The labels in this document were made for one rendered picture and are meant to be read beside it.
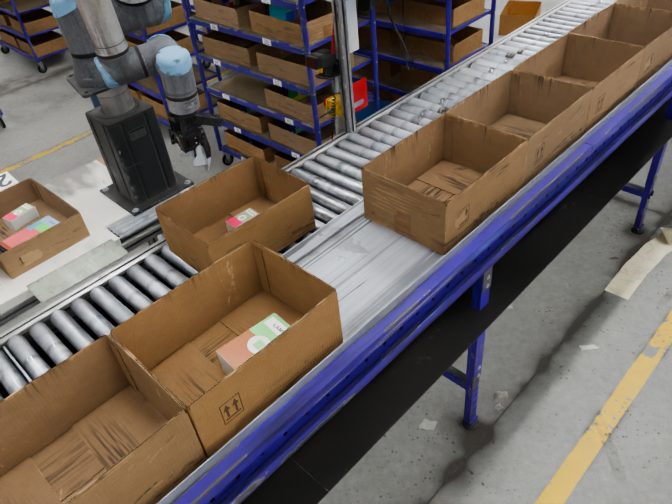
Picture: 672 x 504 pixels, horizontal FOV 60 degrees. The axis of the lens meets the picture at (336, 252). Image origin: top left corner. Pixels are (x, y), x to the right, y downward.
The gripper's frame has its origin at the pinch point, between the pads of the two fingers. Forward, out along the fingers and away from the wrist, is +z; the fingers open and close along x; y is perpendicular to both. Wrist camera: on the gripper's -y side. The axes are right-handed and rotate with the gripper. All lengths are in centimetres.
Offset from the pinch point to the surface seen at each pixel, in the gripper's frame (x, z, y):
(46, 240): -29, 20, 46
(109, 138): -35.2, 0.3, 12.6
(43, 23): -417, 104, -112
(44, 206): -59, 29, 35
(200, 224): 1.4, 20.9, 6.7
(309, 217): 30.4, 15.6, -16.2
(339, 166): 10, 24, -51
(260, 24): -85, 10, -96
